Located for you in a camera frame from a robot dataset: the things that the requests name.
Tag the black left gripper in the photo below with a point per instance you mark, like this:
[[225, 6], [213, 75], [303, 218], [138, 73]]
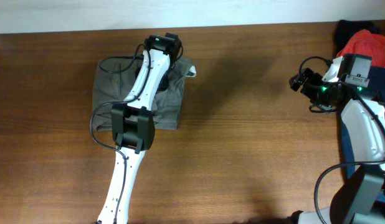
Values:
[[164, 81]]

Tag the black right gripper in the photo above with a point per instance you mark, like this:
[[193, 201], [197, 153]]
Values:
[[314, 79]]

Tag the grey shorts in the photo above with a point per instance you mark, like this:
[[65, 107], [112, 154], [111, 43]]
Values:
[[116, 86]]

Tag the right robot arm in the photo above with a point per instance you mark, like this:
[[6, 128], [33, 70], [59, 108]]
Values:
[[357, 200]]

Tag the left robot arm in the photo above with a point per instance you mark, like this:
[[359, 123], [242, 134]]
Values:
[[132, 123]]

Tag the navy blue garment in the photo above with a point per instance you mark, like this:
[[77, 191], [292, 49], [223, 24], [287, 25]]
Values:
[[361, 138]]

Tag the red garment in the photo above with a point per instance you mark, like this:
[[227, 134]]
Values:
[[365, 43]]

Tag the black garment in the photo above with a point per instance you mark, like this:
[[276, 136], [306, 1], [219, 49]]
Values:
[[346, 29]]

